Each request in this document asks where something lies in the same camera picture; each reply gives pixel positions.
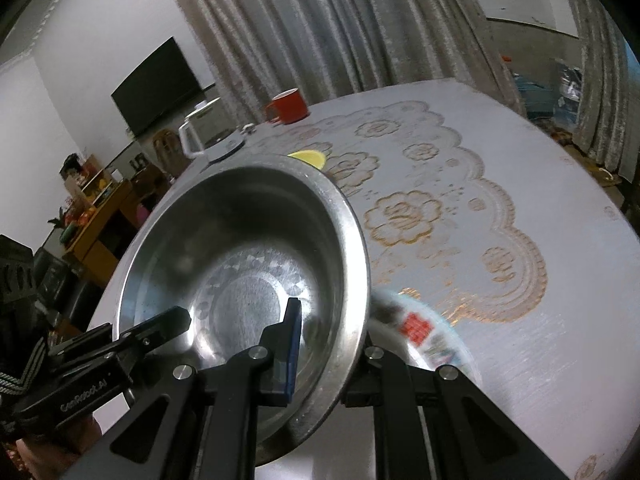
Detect narrow beige curtain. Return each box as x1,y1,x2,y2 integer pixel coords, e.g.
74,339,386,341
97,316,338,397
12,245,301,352
570,0,636,181

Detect wooden desktop shelf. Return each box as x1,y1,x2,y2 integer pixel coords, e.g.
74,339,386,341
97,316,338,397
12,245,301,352
60,154,113,206

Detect carved wooden chair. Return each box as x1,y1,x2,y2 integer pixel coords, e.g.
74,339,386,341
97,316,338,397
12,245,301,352
151,129,188,176

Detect wooden tv cabinet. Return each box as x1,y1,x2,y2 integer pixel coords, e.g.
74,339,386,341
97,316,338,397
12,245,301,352
62,177,138,288

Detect person's left hand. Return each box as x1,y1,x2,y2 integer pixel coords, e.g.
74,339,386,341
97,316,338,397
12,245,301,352
0,409,101,480

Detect black leather sofa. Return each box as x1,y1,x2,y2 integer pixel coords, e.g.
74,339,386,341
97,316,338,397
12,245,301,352
32,247,108,333

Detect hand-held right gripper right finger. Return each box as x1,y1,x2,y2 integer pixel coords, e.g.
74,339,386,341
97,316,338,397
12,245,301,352
342,332,571,480

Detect person's left forearm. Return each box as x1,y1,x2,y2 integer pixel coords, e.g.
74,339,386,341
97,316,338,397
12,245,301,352
0,234,51,413

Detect red mug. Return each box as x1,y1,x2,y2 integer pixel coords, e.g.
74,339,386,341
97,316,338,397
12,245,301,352
264,88,308,125

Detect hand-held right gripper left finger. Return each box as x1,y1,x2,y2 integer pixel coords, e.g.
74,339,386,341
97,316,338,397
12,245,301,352
62,297,303,480

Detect yellow bowl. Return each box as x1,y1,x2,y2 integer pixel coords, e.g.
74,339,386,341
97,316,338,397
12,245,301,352
289,150,327,170

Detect pile of plastic bags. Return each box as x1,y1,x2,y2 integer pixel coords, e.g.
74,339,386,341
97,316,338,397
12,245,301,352
552,57,586,121

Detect stainless steel bowl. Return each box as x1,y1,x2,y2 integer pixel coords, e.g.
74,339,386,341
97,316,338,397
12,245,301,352
112,154,372,467

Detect wide beige curtain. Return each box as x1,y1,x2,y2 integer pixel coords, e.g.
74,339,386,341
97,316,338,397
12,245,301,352
157,0,526,126

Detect large patterned white plate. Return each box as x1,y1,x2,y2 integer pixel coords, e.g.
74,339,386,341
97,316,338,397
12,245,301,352
367,287,483,386

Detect blue crate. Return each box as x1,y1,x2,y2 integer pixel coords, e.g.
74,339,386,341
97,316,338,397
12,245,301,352
512,72,556,118

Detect white electric kettle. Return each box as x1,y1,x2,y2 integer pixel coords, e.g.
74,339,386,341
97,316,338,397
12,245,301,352
178,97,251,163

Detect black wall television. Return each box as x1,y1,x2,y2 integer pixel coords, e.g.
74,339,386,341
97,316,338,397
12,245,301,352
111,36,203,137

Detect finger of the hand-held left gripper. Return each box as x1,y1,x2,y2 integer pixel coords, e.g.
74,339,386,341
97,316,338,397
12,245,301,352
117,306,193,356

